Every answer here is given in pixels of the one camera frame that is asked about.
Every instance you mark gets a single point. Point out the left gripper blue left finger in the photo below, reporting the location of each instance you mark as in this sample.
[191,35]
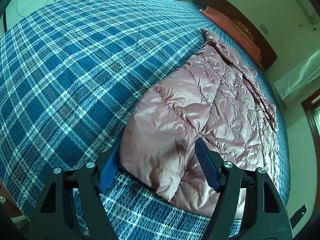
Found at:
[108,163]

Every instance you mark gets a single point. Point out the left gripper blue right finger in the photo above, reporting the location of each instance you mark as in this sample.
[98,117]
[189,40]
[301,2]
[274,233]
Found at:
[210,162]

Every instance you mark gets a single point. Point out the pink quilted down jacket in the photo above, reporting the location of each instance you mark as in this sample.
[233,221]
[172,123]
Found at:
[215,97]

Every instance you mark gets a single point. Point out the blue plaid bed sheet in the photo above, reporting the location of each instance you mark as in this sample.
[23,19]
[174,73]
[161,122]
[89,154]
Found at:
[72,71]

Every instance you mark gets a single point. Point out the embroidered cushion on pillow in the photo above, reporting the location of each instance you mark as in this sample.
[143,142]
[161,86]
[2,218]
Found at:
[244,31]

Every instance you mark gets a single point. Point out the red pillow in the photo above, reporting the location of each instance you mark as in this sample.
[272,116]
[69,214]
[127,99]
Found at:
[225,23]

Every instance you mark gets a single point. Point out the window with wooden frame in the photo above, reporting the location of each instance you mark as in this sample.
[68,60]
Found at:
[310,106]

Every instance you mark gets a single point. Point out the wall switch plate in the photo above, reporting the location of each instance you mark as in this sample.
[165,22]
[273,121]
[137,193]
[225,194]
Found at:
[264,28]

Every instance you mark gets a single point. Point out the white wall air conditioner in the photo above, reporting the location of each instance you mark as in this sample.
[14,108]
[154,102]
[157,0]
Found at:
[310,11]

